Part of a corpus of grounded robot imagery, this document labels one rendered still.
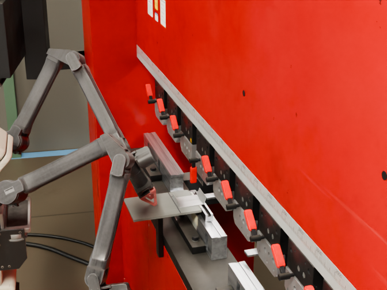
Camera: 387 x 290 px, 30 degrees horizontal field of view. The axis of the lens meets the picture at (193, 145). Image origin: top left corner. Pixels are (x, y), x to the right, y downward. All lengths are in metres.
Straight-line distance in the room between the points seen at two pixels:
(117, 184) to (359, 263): 0.96
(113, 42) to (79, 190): 1.97
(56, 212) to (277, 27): 3.29
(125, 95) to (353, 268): 2.10
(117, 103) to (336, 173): 2.03
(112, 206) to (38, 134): 3.56
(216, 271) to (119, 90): 1.22
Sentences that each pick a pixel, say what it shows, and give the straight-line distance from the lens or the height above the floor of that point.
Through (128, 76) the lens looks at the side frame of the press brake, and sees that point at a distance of 3.47.
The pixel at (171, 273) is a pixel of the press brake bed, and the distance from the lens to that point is 2.79.
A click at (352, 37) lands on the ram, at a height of 1.93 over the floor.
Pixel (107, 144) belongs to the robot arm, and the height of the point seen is 1.41.
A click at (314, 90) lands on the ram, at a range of 1.66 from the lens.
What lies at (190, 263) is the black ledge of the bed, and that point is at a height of 0.87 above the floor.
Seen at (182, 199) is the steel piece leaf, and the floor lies 1.00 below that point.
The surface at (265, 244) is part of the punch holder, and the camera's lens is 2.07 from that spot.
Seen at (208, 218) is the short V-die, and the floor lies 0.98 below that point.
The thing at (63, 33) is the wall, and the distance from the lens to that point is 5.57.
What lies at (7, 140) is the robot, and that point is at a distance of 2.63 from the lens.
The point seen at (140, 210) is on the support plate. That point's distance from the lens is 2.74.
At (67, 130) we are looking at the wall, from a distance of 5.81.
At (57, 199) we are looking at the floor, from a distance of 5.07.
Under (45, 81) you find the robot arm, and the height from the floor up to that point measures 1.46.
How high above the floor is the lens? 2.30
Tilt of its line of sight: 23 degrees down
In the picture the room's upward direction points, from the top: straight up
